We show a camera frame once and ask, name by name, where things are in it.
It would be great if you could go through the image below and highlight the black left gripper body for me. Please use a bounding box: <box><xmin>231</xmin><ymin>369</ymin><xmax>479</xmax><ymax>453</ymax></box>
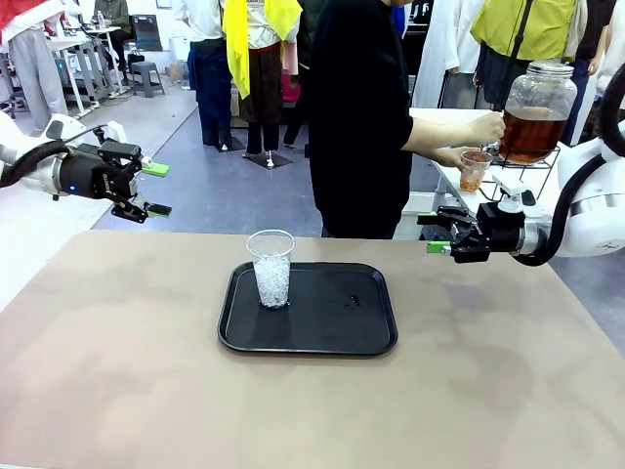
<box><xmin>52</xmin><ymin>145</ymin><xmax>135</xmax><ymax>202</ymax></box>

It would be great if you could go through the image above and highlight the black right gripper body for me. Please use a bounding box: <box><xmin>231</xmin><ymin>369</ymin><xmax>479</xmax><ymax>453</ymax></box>
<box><xmin>477</xmin><ymin>202</ymin><xmax>526</xmax><ymax>254</ymax></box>

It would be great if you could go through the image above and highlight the short clear iced cup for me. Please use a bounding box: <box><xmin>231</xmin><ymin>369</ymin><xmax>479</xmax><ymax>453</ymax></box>
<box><xmin>459</xmin><ymin>149</ymin><xmax>493</xmax><ymax>193</ymax></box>

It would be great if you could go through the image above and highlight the glass tea dispenser jar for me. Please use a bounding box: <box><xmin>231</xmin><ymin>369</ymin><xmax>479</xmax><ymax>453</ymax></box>
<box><xmin>480</xmin><ymin>61</ymin><xmax>579</xmax><ymax>166</ymax></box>

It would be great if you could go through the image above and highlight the tall clear iced cup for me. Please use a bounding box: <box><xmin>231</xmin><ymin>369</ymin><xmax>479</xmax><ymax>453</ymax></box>
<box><xmin>246</xmin><ymin>228</ymin><xmax>296</xmax><ymax>310</ymax></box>

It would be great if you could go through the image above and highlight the person's right forearm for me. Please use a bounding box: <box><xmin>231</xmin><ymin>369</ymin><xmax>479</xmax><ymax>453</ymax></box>
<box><xmin>408</xmin><ymin>118</ymin><xmax>474</xmax><ymax>153</ymax></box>

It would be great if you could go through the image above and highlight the person's right hand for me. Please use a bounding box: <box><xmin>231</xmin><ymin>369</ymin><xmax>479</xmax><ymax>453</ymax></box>
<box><xmin>468</xmin><ymin>111</ymin><xmax>508</xmax><ymax>147</ymax></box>

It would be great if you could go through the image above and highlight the white side table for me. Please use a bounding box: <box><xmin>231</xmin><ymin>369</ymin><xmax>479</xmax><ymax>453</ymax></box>
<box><xmin>393</xmin><ymin>107</ymin><xmax>567</xmax><ymax>241</ymax></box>

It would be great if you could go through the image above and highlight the grey plastic step stool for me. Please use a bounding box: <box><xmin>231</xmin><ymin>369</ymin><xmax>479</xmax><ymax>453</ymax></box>
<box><xmin>130</xmin><ymin>62</ymin><xmax>166</xmax><ymax>98</ymax></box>

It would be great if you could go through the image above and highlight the mannequin with blue skirt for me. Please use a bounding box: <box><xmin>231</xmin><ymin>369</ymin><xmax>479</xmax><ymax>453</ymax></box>
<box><xmin>174</xmin><ymin>0</ymin><xmax>245</xmax><ymax>151</ymax></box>

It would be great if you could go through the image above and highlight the figure in grey trousers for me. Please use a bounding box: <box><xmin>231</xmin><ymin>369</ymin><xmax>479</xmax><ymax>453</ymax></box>
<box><xmin>0</xmin><ymin>0</ymin><xmax>82</xmax><ymax>137</ymax></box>

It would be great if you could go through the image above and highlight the white metal work desk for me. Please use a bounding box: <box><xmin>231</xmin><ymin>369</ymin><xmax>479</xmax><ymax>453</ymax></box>
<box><xmin>46</xmin><ymin>26</ymin><xmax>126</xmax><ymax>118</ymax></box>

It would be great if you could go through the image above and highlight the person in black shirt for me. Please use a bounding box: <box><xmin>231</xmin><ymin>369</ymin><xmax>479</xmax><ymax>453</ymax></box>
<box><xmin>308</xmin><ymin>0</ymin><xmax>416</xmax><ymax>240</ymax></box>

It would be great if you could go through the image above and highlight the dark screen panel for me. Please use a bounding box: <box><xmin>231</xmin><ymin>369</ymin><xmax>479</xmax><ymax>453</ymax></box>
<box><xmin>131</xmin><ymin>14</ymin><xmax>165</xmax><ymax>53</ymax></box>

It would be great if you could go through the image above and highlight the mannequin with yellow scarf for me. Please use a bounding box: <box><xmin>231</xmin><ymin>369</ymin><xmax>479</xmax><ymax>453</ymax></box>
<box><xmin>222</xmin><ymin>0</ymin><xmax>305</xmax><ymax>171</ymax></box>

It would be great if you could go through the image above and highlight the seated person in green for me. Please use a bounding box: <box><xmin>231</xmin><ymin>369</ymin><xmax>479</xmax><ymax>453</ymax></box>
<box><xmin>92</xmin><ymin>0</ymin><xmax>134</xmax><ymax>46</ymax></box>

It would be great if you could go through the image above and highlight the white hanging robe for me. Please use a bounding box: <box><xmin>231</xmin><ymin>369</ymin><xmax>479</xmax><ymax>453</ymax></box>
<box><xmin>414</xmin><ymin>0</ymin><xmax>485</xmax><ymax>109</ymax></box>

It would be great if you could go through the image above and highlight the black plastic serving tray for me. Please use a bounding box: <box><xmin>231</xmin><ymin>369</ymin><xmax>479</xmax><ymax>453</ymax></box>
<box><xmin>217</xmin><ymin>260</ymin><xmax>399</xmax><ymax>357</ymax></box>

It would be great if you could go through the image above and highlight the mannequin in yellow-green jacket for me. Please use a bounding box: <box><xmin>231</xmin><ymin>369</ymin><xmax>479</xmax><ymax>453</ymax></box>
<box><xmin>470</xmin><ymin>0</ymin><xmax>590</xmax><ymax>113</ymax></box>

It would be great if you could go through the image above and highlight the mannequin in camouflage trousers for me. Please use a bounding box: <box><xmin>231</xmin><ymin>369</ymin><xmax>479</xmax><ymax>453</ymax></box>
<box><xmin>568</xmin><ymin>0</ymin><xmax>625</xmax><ymax>148</ymax></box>

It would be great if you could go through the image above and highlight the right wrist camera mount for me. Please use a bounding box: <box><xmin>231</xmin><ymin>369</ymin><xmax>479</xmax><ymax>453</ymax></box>
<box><xmin>491</xmin><ymin>174</ymin><xmax>544</xmax><ymax>219</ymax></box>

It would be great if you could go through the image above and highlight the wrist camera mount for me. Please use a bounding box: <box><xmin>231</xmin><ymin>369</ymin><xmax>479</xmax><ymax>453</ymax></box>
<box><xmin>94</xmin><ymin>120</ymin><xmax>127</xmax><ymax>147</ymax></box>
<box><xmin>491</xmin><ymin>174</ymin><xmax>544</xmax><ymax>219</ymax></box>

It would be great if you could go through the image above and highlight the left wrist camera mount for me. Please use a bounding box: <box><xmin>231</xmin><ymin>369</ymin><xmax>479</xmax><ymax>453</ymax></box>
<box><xmin>94</xmin><ymin>120</ymin><xmax>127</xmax><ymax>147</ymax></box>

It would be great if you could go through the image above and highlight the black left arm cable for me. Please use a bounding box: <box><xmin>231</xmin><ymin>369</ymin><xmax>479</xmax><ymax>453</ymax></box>
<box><xmin>0</xmin><ymin>125</ymin><xmax>106</xmax><ymax>190</ymax></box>

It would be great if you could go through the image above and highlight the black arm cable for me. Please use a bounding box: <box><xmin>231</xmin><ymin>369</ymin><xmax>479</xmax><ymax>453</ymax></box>
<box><xmin>0</xmin><ymin>125</ymin><xmax>106</xmax><ymax>190</ymax></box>
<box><xmin>510</xmin><ymin>62</ymin><xmax>625</xmax><ymax>268</ymax></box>

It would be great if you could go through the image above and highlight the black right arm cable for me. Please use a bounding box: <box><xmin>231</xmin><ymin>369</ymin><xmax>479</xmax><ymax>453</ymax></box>
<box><xmin>510</xmin><ymin>62</ymin><xmax>625</xmax><ymax>268</ymax></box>

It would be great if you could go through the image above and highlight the black wire dispenser stand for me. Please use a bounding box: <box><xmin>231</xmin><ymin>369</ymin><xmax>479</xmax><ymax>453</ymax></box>
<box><xmin>490</xmin><ymin>145</ymin><xmax>562</xmax><ymax>209</ymax></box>

